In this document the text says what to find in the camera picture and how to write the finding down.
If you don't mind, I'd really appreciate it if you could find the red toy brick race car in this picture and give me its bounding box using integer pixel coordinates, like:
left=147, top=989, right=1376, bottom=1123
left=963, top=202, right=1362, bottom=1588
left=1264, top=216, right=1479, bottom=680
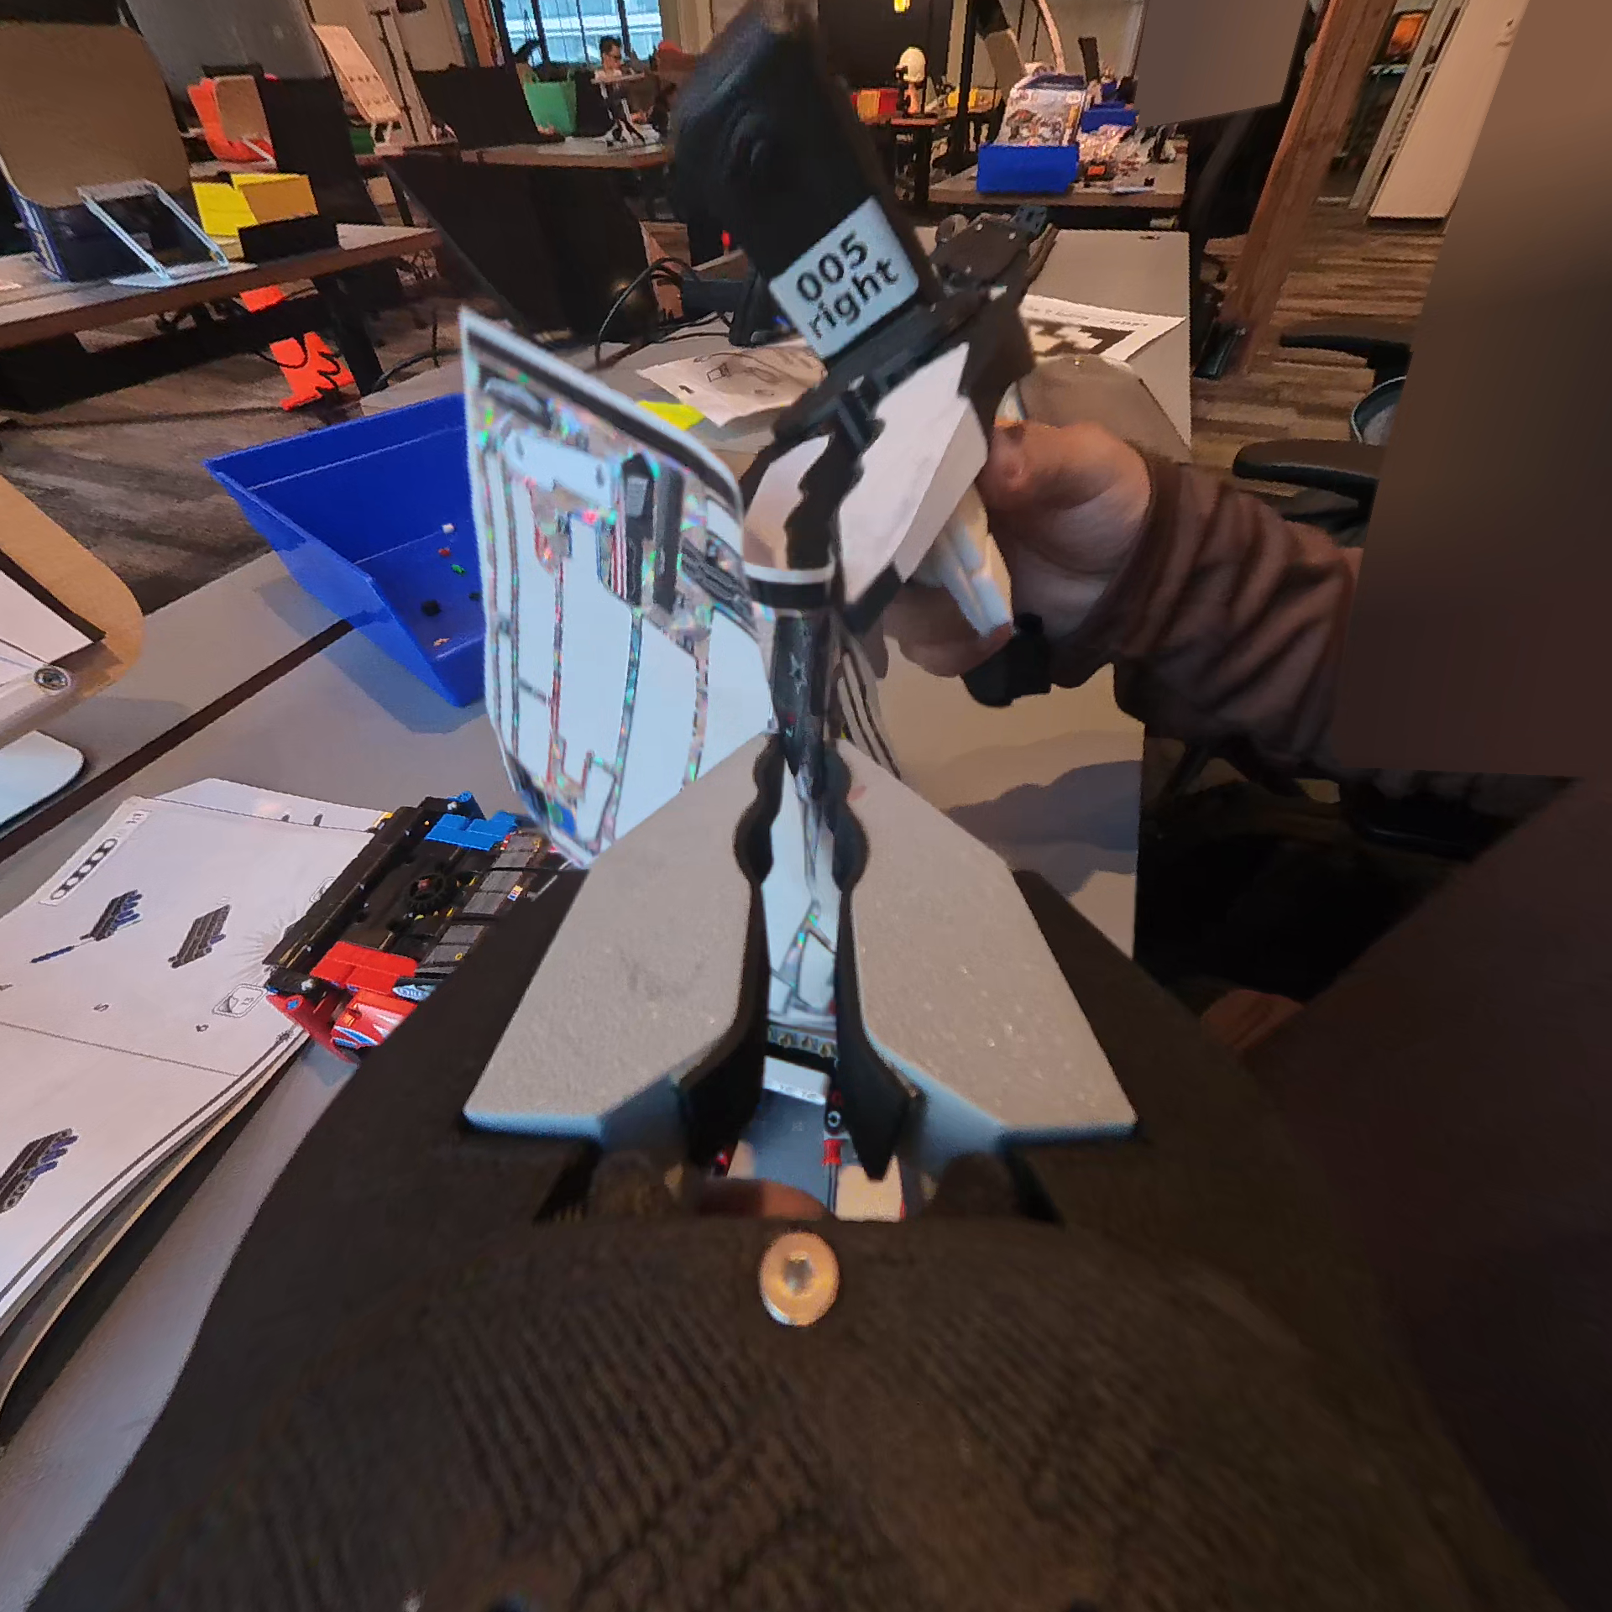
left=264, top=793, right=907, bottom=1218

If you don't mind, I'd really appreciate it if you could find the open instruction booklet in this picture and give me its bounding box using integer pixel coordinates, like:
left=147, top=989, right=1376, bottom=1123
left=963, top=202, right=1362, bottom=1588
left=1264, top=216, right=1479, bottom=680
left=0, top=780, right=391, bottom=1400

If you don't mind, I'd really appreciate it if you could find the wooden post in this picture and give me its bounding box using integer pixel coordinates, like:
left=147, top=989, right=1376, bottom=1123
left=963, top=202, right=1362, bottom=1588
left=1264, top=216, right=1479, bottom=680
left=1218, top=0, right=1387, bottom=342

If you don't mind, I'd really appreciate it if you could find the grey desk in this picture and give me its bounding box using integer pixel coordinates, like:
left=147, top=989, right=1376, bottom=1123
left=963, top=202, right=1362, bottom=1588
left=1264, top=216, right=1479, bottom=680
left=0, top=227, right=1191, bottom=1513

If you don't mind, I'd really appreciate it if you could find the holographic sticker sheet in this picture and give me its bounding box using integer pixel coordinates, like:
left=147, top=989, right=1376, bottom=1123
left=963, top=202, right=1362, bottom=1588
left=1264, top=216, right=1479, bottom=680
left=458, top=310, right=842, bottom=1099

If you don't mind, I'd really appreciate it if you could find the blue plastic bin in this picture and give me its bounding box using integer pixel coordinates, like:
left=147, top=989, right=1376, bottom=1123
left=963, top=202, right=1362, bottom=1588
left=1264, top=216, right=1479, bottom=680
left=205, top=394, right=504, bottom=711

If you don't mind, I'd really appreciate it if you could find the black office chair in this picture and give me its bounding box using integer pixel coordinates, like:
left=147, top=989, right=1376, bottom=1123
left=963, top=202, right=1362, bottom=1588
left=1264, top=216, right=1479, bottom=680
left=1232, top=321, right=1412, bottom=544

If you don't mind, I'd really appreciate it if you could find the wooden board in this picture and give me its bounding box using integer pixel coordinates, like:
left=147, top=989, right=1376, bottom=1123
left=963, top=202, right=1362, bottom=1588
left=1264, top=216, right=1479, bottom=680
left=0, top=479, right=145, bottom=745

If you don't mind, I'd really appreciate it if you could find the yellow box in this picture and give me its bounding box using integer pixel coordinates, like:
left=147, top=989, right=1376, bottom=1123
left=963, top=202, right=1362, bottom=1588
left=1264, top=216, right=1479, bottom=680
left=188, top=170, right=320, bottom=243

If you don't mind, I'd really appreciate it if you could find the white line-drawing paper sheet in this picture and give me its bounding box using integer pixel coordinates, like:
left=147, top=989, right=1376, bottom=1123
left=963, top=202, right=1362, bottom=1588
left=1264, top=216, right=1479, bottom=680
left=639, top=344, right=834, bottom=429

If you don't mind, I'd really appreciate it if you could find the black star sticker strip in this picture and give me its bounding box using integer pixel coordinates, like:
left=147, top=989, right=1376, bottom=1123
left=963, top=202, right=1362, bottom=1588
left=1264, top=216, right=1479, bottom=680
left=742, top=565, right=842, bottom=790

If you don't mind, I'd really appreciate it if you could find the background workbench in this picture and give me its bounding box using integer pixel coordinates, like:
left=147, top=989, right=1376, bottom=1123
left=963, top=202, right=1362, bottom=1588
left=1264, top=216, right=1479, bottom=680
left=925, top=152, right=1191, bottom=235

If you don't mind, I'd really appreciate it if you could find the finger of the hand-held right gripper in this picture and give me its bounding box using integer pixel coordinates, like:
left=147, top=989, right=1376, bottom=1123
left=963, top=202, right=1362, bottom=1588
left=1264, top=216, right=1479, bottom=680
left=830, top=354, right=988, bottom=634
left=744, top=429, right=842, bottom=607

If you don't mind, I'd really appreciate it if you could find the person's right forearm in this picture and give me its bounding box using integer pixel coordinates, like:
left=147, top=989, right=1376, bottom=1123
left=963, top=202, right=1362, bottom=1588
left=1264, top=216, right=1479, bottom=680
left=1045, top=454, right=1368, bottom=759

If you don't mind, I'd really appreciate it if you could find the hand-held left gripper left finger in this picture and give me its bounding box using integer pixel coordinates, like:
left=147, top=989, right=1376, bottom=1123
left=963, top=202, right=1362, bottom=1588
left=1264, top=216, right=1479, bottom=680
left=466, top=738, right=775, bottom=1218

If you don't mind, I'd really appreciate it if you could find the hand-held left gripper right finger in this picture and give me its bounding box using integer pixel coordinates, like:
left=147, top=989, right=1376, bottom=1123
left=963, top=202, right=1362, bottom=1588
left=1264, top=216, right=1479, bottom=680
left=821, top=738, right=1138, bottom=1218

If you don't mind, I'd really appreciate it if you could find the person's right hand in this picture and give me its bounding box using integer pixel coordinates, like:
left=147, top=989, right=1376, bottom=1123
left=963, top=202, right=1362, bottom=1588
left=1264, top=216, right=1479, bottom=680
left=894, top=419, right=1153, bottom=682

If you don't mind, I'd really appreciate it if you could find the black-white marker sheet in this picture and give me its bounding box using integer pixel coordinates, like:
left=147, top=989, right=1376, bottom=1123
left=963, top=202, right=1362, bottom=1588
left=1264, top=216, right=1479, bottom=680
left=1017, top=294, right=1187, bottom=371

